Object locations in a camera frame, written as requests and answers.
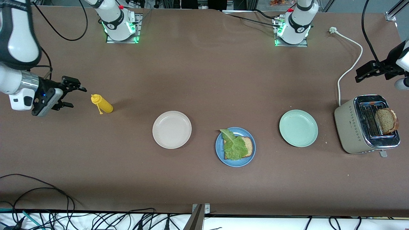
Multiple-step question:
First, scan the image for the beige chrome toaster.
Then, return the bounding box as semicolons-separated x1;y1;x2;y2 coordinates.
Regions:
334;95;401;157

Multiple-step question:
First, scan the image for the yellow mustard squeeze bottle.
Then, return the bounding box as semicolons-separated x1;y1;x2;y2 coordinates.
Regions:
91;94;114;115

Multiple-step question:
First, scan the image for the beige round plate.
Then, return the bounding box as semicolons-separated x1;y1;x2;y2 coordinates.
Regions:
152;111;192;149

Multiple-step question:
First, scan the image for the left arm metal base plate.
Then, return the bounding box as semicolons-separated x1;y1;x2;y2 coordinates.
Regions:
273;18;309;48

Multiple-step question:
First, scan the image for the green lettuce leaf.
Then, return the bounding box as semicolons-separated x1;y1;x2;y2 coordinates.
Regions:
220;128;248;161

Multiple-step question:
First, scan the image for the teal cable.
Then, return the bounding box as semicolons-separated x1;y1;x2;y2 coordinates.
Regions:
0;208;45;230

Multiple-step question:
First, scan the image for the brown bread slice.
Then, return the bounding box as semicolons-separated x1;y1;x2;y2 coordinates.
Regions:
374;108;399;134
224;137;254;160

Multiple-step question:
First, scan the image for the aluminium frame profile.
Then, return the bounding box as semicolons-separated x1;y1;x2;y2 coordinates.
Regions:
385;0;409;22

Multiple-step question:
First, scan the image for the white toaster power cord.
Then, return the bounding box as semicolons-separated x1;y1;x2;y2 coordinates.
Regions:
329;27;364;106

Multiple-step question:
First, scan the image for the brown table cover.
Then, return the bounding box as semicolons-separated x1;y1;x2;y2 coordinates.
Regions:
0;6;409;218

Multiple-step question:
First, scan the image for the thin black table cable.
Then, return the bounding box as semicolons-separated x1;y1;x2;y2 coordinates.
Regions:
224;9;283;27

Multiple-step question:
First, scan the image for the black looped cable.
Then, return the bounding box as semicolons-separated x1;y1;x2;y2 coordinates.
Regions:
0;174;75;221

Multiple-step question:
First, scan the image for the aluminium post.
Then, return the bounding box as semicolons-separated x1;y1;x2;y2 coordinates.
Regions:
183;204;205;230

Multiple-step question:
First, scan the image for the small metal bracket plate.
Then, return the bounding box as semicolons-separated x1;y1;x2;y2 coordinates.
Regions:
192;203;211;214

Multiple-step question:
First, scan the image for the blue round plate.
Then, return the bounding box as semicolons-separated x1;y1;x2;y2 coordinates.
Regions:
215;127;256;167

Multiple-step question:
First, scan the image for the green round plate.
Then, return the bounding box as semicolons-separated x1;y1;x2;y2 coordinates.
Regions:
279;109;319;148

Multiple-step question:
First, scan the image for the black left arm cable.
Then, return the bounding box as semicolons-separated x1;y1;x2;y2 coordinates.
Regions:
362;0;384;64

